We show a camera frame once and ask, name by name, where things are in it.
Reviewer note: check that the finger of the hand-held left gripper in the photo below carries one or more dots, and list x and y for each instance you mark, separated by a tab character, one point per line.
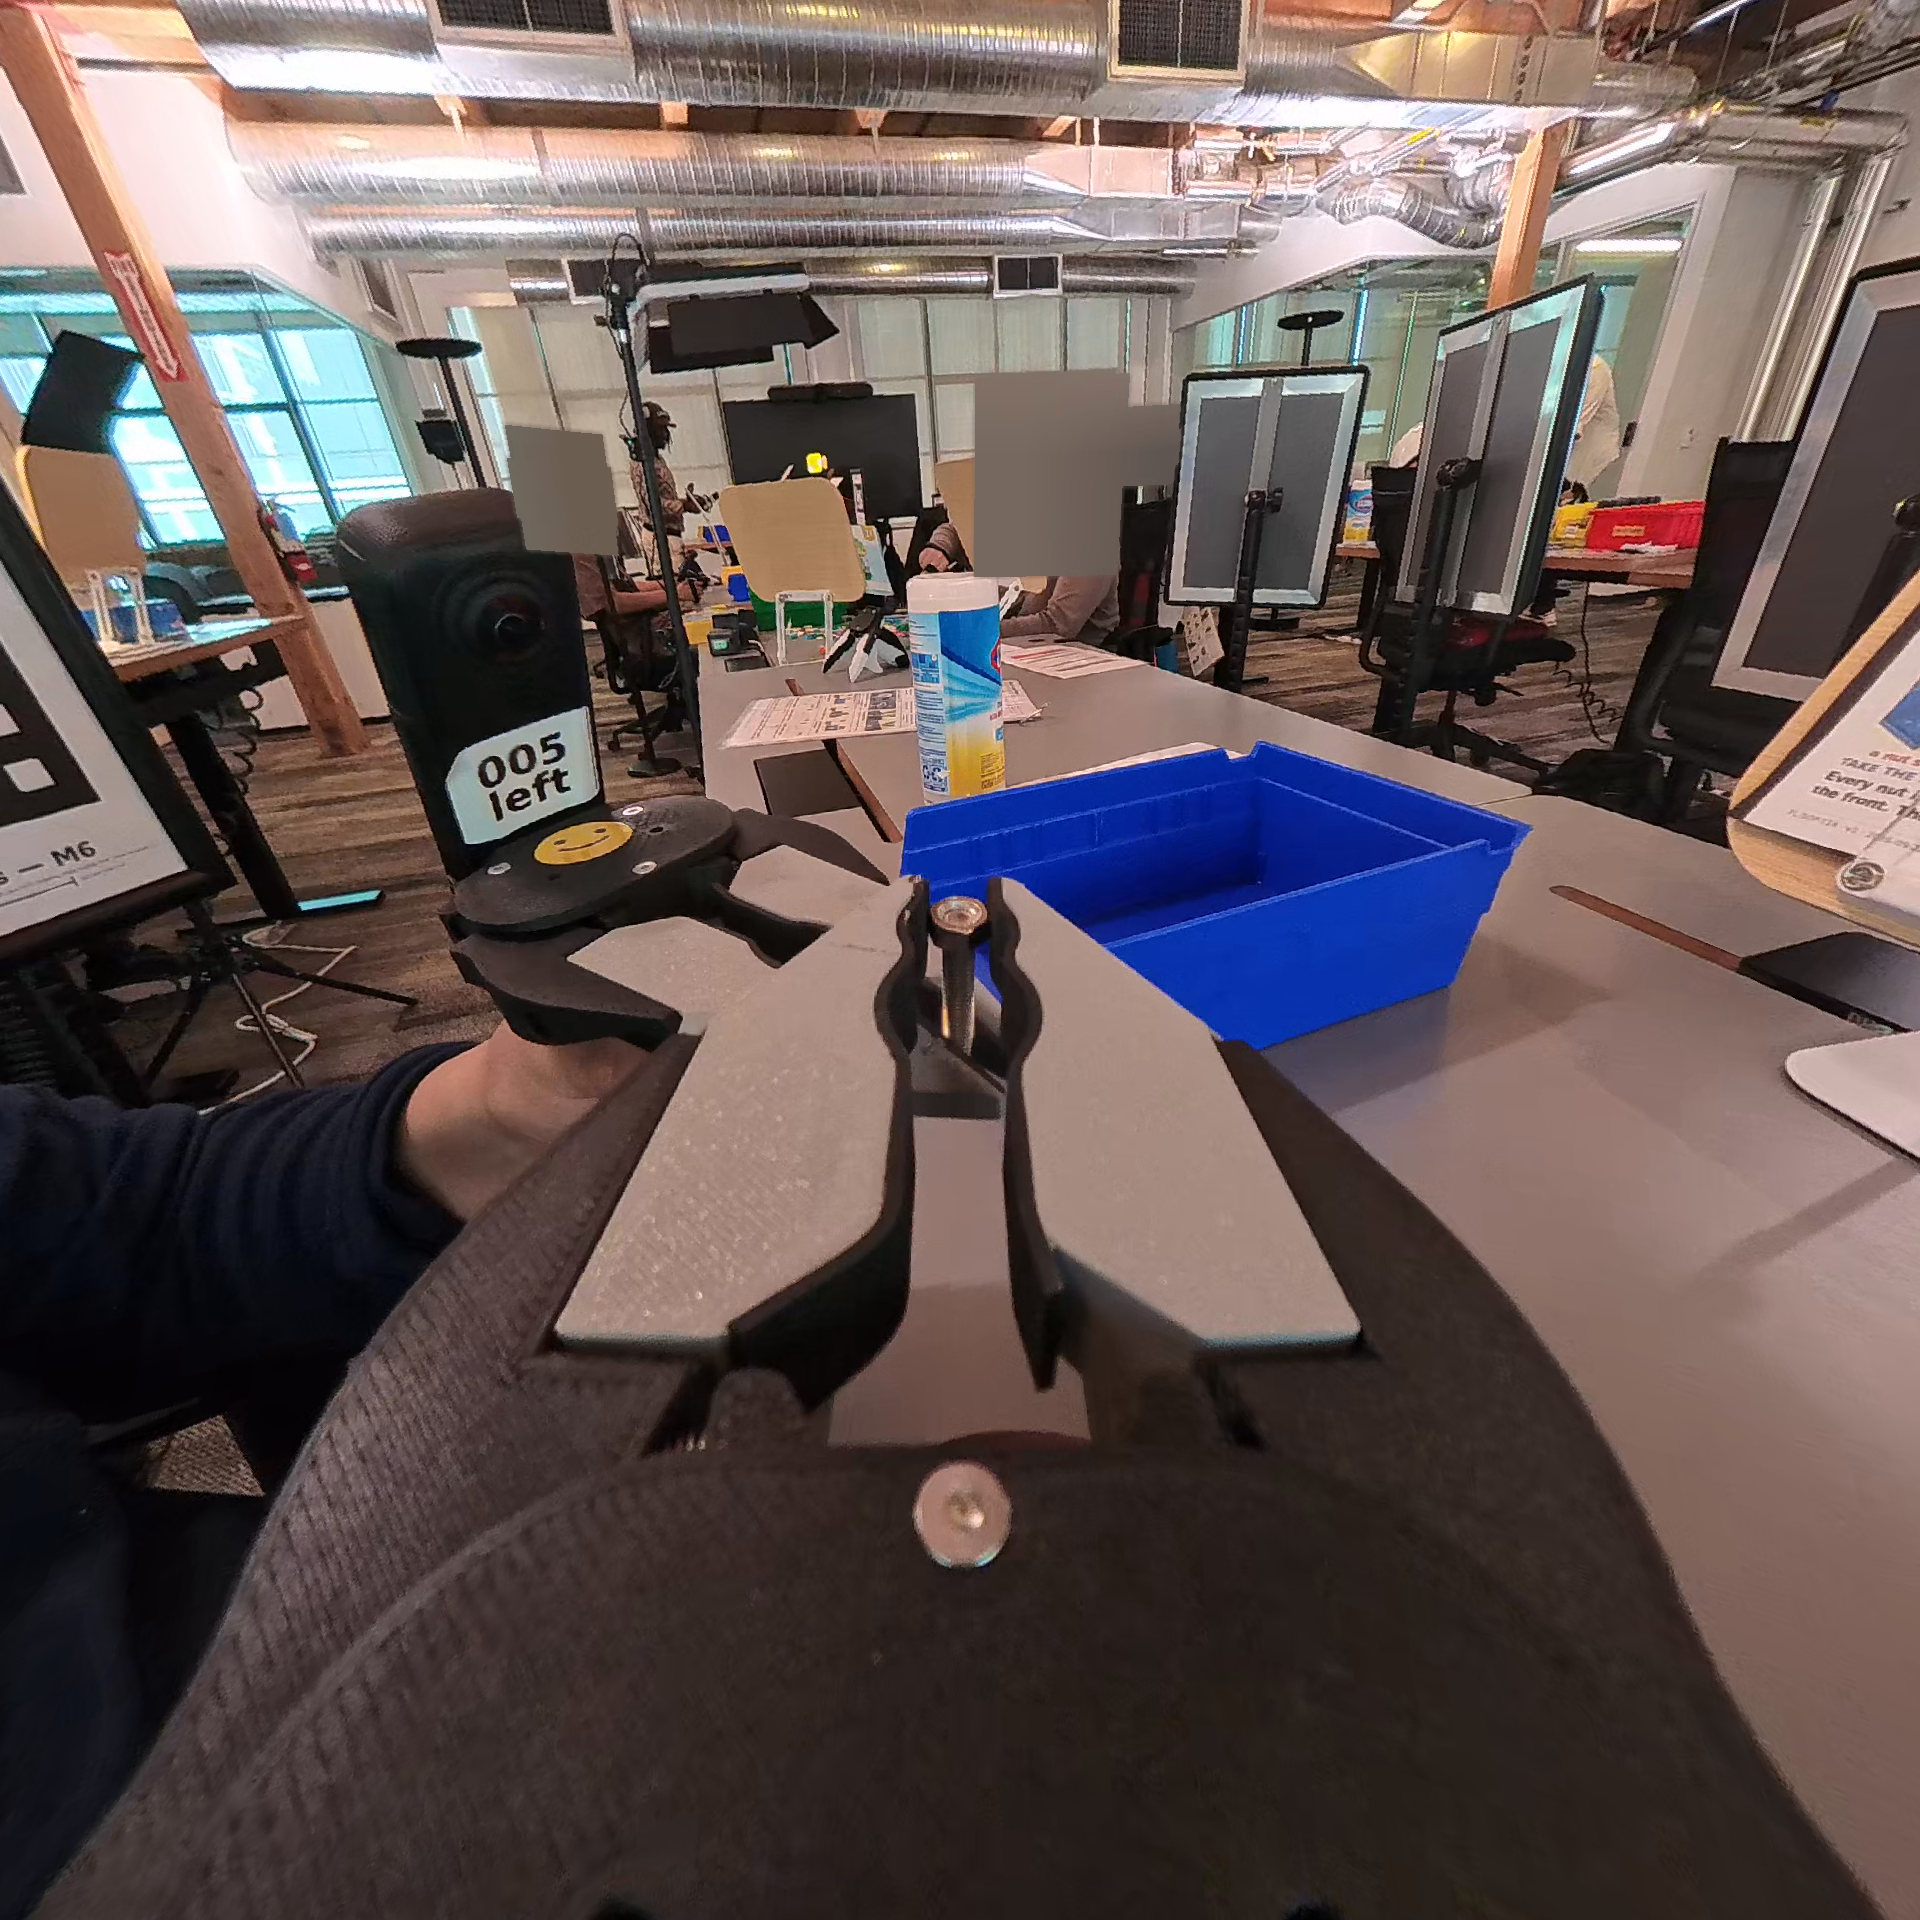
797	893
676	967

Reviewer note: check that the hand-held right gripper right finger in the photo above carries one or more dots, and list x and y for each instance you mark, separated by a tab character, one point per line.
1170	1184

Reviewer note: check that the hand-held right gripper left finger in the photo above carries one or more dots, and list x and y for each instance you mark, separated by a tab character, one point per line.
722	1170

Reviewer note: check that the silver hex bolt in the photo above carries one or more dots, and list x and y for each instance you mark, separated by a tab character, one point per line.
961	992

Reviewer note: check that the blue plastic bin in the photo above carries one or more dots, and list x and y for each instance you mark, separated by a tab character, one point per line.
1321	899

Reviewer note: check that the person's left forearm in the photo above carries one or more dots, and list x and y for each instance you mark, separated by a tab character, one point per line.
197	1215

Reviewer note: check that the person's left hand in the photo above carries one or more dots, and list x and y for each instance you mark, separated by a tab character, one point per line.
496	1119

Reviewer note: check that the white low cabinet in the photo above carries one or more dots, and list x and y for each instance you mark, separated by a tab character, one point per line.
345	659

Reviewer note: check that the printed paper sheet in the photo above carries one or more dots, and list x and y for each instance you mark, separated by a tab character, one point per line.
1064	659
810	721
1024	701

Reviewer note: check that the red fire extinguisher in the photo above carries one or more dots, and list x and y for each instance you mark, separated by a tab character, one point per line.
294	556

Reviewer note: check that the wipes canister blue label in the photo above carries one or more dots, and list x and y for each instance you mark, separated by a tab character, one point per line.
1359	514
955	703

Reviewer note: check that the yellow black small device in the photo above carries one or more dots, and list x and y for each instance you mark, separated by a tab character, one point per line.
734	642

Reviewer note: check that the small black white tool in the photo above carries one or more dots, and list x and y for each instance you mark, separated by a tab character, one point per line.
863	644

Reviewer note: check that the small green white holder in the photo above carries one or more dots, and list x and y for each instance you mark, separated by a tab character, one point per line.
803	608

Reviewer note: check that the black leg desk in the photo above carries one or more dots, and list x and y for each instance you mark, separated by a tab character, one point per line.
197	644

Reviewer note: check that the black floor lamp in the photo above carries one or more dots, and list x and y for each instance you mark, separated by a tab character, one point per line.
438	348

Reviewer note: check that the black display screen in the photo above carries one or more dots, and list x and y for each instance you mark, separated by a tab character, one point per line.
817	442

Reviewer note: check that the black studio light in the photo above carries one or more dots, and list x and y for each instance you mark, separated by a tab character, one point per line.
736	323

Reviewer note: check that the black white framed sign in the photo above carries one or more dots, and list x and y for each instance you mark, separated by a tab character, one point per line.
59	779

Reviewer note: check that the black light flag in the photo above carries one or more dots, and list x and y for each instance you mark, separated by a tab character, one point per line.
84	392

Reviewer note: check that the red black office chair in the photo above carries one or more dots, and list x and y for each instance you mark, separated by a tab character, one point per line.
1456	644

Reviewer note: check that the instruction sheet on stand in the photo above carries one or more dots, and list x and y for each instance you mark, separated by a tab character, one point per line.
1870	1087

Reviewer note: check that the black pad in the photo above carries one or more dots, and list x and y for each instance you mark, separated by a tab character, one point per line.
1846	975

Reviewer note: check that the yellow storage bin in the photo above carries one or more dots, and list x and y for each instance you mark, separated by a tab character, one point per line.
1572	523

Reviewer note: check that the printed instruction sheet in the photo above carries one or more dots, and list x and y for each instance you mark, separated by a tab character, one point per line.
1859	764

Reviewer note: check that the red storage bin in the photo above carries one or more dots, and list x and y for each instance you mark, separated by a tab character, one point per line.
1644	526

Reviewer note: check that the wooden support post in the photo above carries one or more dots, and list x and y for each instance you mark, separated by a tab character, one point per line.
181	392

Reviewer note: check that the silver ventilation duct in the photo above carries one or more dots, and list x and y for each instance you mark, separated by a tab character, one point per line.
676	166

